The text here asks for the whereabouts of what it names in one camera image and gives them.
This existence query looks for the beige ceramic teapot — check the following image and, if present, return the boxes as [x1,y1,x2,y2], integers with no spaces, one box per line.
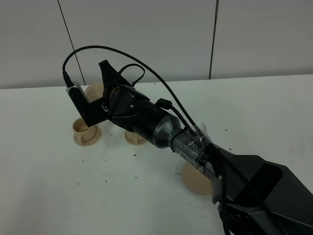
[84,82,104,102]

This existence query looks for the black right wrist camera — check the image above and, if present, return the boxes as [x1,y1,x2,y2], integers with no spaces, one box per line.
[67,82,108,127]

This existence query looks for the beige round teapot saucer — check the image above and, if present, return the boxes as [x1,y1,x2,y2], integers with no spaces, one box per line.
[181,162,212,196]

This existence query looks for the beige cup saucer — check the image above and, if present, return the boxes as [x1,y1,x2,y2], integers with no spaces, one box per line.
[73,125,102,146]
[124,129,149,146]

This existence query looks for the beige teacup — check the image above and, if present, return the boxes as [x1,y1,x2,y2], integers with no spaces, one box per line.
[124,130,147,145]
[72,118,97,146]

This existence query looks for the black camera cable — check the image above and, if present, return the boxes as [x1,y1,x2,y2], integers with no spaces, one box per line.
[62,45,274,235]

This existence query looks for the left beige cup saucer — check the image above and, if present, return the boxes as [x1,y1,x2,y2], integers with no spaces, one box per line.
[73,125,102,146]

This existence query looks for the right beige teacup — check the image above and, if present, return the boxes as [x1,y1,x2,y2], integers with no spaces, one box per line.
[124,130,147,145]

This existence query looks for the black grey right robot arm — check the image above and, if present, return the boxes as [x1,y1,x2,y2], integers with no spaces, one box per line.
[99,60,313,235]

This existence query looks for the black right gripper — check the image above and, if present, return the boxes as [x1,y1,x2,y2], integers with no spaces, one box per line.
[99,60,157,132]

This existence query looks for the left beige teacup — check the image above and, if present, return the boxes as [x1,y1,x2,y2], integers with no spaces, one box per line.
[72,118,97,146]

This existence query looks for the right beige cup saucer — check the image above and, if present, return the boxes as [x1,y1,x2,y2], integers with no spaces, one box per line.
[124,129,149,146]

